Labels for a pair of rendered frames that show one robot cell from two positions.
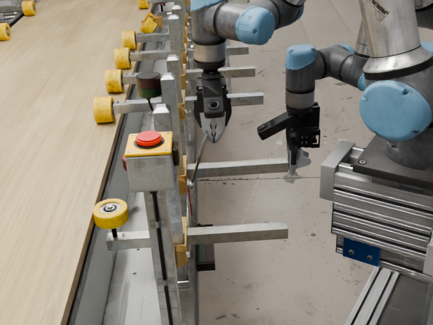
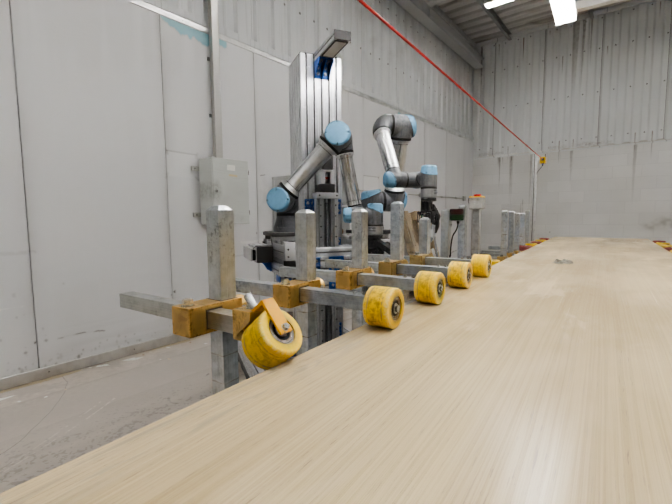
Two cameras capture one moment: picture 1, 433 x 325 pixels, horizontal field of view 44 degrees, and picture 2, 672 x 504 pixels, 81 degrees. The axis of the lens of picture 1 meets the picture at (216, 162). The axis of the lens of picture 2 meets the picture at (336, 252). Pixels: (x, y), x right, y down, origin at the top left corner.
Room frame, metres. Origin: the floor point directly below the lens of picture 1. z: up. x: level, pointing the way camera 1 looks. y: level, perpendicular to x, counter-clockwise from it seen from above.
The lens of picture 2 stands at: (2.97, 0.71, 1.12)
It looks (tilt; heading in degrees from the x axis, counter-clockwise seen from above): 5 degrees down; 215
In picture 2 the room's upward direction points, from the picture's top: straight up
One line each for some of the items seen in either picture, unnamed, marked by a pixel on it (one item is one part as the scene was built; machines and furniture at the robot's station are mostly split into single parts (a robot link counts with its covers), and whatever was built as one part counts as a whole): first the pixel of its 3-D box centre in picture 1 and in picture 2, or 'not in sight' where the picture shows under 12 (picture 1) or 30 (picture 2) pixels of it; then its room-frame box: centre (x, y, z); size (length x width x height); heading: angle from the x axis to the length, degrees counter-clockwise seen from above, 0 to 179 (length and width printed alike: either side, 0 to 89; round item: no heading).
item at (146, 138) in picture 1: (149, 140); not in sight; (0.74, 0.10, 1.22); 0.04 x 0.04 x 0.02
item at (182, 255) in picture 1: (176, 241); not in sight; (1.02, 0.11, 0.81); 0.14 x 0.06 x 0.05; 1
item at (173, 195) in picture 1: (172, 204); (462, 253); (1.00, 0.10, 0.93); 0.04 x 0.04 x 0.48; 1
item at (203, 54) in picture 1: (208, 50); (429, 194); (1.18, 0.00, 1.22); 0.08 x 0.08 x 0.05
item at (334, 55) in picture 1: (336, 62); (354, 215); (1.32, -0.32, 1.12); 0.11 x 0.11 x 0.08; 28
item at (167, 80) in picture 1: (176, 159); (445, 262); (1.25, 0.11, 0.91); 0.04 x 0.04 x 0.48; 1
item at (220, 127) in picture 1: (219, 122); not in sight; (1.19, -0.01, 1.03); 0.06 x 0.03 x 0.09; 0
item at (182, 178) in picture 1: (177, 175); not in sight; (1.27, 0.11, 0.85); 0.14 x 0.06 x 0.05; 1
